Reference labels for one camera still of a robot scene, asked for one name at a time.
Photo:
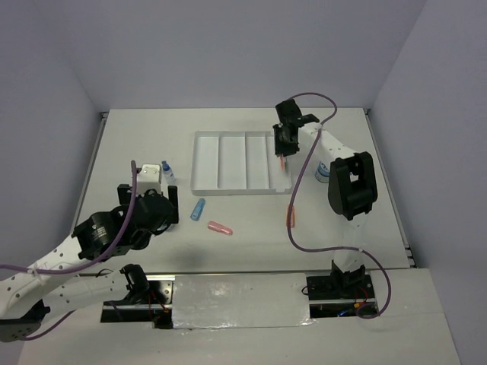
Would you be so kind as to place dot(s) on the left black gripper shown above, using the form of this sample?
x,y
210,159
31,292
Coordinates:
x,y
173,191

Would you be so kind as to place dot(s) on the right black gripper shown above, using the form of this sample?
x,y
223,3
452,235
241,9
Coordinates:
x,y
278,147

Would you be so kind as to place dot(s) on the orange highlighter cap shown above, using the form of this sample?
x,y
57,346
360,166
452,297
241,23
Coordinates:
x,y
290,217

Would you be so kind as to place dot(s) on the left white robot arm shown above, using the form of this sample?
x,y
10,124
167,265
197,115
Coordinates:
x,y
50,287

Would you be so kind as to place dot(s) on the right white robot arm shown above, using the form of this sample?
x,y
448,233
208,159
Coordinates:
x,y
352,185

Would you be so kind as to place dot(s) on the small blue bottle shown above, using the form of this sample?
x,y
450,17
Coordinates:
x,y
168,173

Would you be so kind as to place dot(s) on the blue highlighter marker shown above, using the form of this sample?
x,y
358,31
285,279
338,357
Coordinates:
x,y
198,209

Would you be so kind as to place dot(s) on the right blue ink jar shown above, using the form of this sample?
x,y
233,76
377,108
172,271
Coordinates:
x,y
322,173

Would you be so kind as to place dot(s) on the pink highlighter cap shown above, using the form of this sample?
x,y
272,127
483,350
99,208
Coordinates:
x,y
219,228

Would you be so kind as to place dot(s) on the white compartment tray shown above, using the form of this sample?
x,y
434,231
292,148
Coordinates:
x,y
236,163

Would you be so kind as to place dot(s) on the silver foil panel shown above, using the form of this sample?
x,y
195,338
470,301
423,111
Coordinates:
x,y
240,301

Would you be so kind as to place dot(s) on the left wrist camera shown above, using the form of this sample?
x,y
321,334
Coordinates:
x,y
148,178

